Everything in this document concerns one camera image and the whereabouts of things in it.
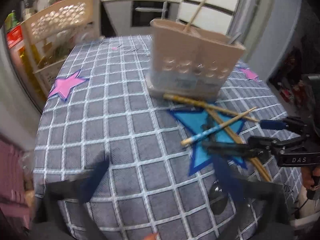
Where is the beige flower-cutout trolley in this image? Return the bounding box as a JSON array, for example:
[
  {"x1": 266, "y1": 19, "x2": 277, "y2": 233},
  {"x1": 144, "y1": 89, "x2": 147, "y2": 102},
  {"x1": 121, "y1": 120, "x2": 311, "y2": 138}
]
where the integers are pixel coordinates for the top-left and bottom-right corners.
[{"x1": 21, "y1": 0, "x2": 101, "y2": 95}]

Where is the white refrigerator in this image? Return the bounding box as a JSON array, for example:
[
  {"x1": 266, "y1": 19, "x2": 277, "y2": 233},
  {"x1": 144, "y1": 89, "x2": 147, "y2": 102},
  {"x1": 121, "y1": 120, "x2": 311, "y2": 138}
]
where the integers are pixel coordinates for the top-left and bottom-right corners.
[{"x1": 177, "y1": 0, "x2": 239, "y2": 35}]

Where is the yellow patterned chopstick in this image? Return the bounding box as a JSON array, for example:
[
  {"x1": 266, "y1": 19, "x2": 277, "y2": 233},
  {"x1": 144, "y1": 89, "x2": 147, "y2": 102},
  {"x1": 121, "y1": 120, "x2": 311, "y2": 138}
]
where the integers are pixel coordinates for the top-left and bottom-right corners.
[{"x1": 163, "y1": 93, "x2": 259, "y2": 123}]

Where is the pink plastic stool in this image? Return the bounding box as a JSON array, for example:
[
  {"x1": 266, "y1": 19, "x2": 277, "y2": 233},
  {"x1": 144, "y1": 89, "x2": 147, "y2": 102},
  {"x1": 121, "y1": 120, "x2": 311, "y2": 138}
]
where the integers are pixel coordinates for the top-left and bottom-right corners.
[{"x1": 1, "y1": 137, "x2": 34, "y2": 229}]

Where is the dark spoon with round bowl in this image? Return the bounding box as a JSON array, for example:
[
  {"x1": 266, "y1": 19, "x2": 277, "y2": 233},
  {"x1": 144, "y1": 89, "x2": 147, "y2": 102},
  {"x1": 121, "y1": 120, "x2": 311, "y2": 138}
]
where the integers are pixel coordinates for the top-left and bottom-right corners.
[{"x1": 202, "y1": 134, "x2": 228, "y2": 215}]

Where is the black built-in oven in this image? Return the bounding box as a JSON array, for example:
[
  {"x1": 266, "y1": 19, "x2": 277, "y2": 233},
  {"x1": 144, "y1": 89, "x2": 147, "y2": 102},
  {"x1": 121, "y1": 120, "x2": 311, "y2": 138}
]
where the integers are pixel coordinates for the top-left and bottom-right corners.
[{"x1": 131, "y1": 1, "x2": 170, "y2": 27}]

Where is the beige plastic utensil holder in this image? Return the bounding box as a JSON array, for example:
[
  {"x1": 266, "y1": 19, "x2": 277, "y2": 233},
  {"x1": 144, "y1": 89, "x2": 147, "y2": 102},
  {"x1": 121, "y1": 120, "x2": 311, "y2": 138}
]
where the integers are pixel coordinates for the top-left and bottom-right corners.
[{"x1": 146, "y1": 18, "x2": 246, "y2": 101}]

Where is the person's right hand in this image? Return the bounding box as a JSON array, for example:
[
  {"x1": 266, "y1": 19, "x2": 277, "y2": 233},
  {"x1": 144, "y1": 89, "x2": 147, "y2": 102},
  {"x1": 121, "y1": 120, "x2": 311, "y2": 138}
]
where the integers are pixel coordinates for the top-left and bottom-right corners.
[{"x1": 300, "y1": 166, "x2": 320, "y2": 191}]

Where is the plain bamboo chopstick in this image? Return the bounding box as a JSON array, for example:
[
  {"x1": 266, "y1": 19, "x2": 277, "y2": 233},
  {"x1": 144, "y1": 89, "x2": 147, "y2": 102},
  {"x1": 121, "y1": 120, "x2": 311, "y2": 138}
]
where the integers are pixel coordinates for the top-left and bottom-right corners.
[
  {"x1": 206, "y1": 108, "x2": 271, "y2": 182},
  {"x1": 183, "y1": 0, "x2": 207, "y2": 32}
]

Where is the grey checkered star tablecloth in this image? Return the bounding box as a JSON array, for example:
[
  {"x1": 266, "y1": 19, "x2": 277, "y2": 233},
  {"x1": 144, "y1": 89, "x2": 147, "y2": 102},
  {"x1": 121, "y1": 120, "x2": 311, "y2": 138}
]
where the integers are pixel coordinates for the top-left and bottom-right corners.
[{"x1": 32, "y1": 35, "x2": 304, "y2": 240}]

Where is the blue patterned chopstick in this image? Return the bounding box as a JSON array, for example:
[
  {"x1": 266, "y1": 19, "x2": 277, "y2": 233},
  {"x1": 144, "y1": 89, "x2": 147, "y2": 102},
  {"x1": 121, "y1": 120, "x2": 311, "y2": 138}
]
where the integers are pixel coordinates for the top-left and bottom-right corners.
[{"x1": 181, "y1": 107, "x2": 256, "y2": 146}]

